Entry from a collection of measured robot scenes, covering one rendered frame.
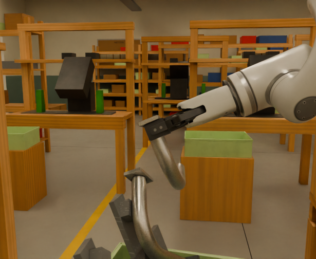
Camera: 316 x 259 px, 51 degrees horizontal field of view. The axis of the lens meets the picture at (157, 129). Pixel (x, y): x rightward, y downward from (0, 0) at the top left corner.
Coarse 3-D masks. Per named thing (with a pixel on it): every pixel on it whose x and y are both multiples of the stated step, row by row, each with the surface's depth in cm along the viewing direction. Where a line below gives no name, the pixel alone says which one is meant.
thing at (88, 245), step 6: (84, 240) 49; (90, 240) 48; (84, 246) 46; (90, 246) 48; (78, 252) 45; (84, 252) 46; (90, 252) 47; (96, 252) 46; (102, 252) 46; (108, 252) 48; (78, 258) 45; (84, 258) 45; (90, 258) 46; (96, 258) 46; (102, 258) 46; (108, 258) 47
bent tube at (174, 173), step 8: (144, 120) 61; (152, 120) 61; (152, 144) 63; (160, 144) 62; (160, 152) 62; (168, 152) 63; (160, 160) 63; (168, 160) 62; (168, 168) 63; (176, 168) 64; (184, 168) 86; (168, 176) 64; (176, 176) 64; (184, 176) 74; (176, 184) 65; (184, 184) 68
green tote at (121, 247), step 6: (120, 246) 82; (114, 252) 79; (120, 252) 82; (126, 252) 83; (174, 252) 80; (180, 252) 79; (186, 252) 79; (192, 252) 80; (114, 258) 78; (120, 258) 82; (126, 258) 83; (204, 258) 78; (210, 258) 78; (216, 258) 77; (222, 258) 77; (228, 258) 77; (234, 258) 77; (240, 258) 77
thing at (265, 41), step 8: (232, 40) 752; (240, 40) 771; (248, 40) 746; (256, 40) 767; (264, 40) 740; (272, 40) 739; (280, 40) 738; (288, 40) 736; (160, 48) 769; (288, 48) 734; (160, 56) 773; (168, 56) 778; (176, 56) 775; (200, 56) 766; (208, 56) 765; (232, 56) 753; (240, 56) 752; (232, 64) 751; (240, 64) 749; (160, 72) 779; (216, 72) 806; (160, 80) 782; (200, 80) 778; (208, 80) 773; (216, 80) 770; (160, 88) 786; (160, 104) 792; (168, 104) 786; (160, 112) 796; (176, 112) 838
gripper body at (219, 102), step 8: (224, 80) 62; (216, 88) 59; (224, 88) 58; (200, 96) 58; (208, 96) 58; (216, 96) 58; (224, 96) 58; (232, 96) 59; (184, 104) 58; (192, 104) 58; (200, 104) 58; (208, 104) 58; (216, 104) 58; (224, 104) 58; (232, 104) 58; (184, 112) 60; (208, 112) 58; (216, 112) 58; (224, 112) 58; (232, 112) 62; (200, 120) 58; (208, 120) 59
